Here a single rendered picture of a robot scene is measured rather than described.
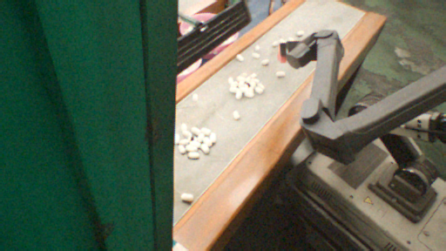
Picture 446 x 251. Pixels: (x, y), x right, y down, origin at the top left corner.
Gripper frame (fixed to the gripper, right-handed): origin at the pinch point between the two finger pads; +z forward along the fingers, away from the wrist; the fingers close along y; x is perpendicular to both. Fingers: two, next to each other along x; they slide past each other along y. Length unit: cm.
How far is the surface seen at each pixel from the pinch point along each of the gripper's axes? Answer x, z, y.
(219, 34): 3.6, -17.9, -30.4
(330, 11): 35, 51, 51
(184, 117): -17.7, 7.5, -39.9
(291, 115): -21.1, 1.5, -1.8
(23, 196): -29, -92, -64
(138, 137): -26, -89, -57
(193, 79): -3.1, 16.3, -33.5
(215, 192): -42, -16, -36
